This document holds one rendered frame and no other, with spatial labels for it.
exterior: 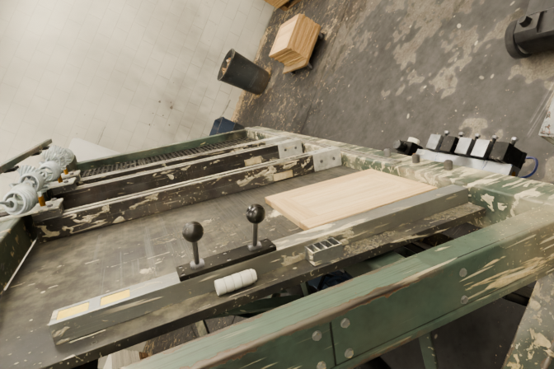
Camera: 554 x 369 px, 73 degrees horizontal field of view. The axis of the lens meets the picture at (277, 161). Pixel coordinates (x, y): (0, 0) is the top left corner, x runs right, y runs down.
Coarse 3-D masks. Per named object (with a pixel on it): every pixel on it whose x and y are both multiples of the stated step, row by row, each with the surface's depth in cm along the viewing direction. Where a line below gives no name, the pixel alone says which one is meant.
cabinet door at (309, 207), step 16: (352, 176) 127; (368, 176) 125; (384, 176) 121; (288, 192) 121; (304, 192) 118; (320, 192) 117; (336, 192) 114; (352, 192) 112; (368, 192) 110; (384, 192) 108; (400, 192) 105; (416, 192) 103; (288, 208) 106; (304, 208) 104; (320, 208) 103; (336, 208) 101; (352, 208) 99; (368, 208) 97; (304, 224) 93; (320, 224) 92
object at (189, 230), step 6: (192, 222) 66; (198, 222) 67; (186, 228) 65; (192, 228) 65; (198, 228) 66; (186, 234) 65; (192, 234) 65; (198, 234) 65; (186, 240) 66; (192, 240) 65; (198, 240) 66; (192, 246) 69; (198, 252) 71; (198, 258) 72; (192, 264) 72; (198, 264) 73
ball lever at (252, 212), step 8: (248, 208) 70; (256, 208) 69; (264, 208) 71; (248, 216) 70; (256, 216) 69; (264, 216) 70; (256, 224) 72; (256, 232) 74; (256, 240) 76; (248, 248) 77; (256, 248) 77
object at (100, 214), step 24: (24, 168) 112; (240, 168) 140; (264, 168) 138; (288, 168) 142; (312, 168) 146; (144, 192) 127; (168, 192) 126; (192, 192) 129; (216, 192) 132; (48, 216) 114; (72, 216) 116; (96, 216) 119; (120, 216) 122; (48, 240) 115
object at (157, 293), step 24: (432, 192) 96; (456, 192) 94; (360, 216) 88; (384, 216) 86; (408, 216) 89; (288, 240) 81; (312, 240) 80; (336, 240) 82; (240, 264) 74; (264, 264) 76; (288, 264) 78; (144, 288) 70; (168, 288) 70; (192, 288) 71; (96, 312) 65; (120, 312) 67; (144, 312) 68; (72, 336) 64
